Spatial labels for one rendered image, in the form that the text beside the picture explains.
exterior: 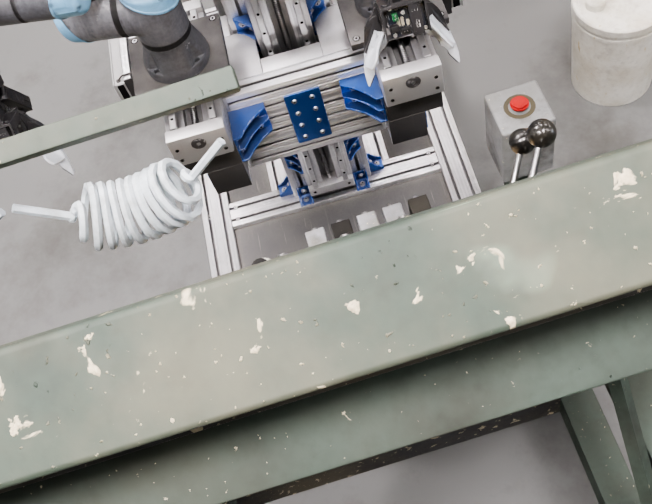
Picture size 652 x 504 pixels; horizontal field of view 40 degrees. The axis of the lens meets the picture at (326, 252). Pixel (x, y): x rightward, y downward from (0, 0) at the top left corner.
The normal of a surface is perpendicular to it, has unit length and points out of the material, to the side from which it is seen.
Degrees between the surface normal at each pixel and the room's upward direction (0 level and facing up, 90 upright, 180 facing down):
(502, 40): 0
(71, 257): 0
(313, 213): 0
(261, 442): 34
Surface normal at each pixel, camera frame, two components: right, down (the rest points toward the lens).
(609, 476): -0.18, -0.51
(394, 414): -0.01, 0.04
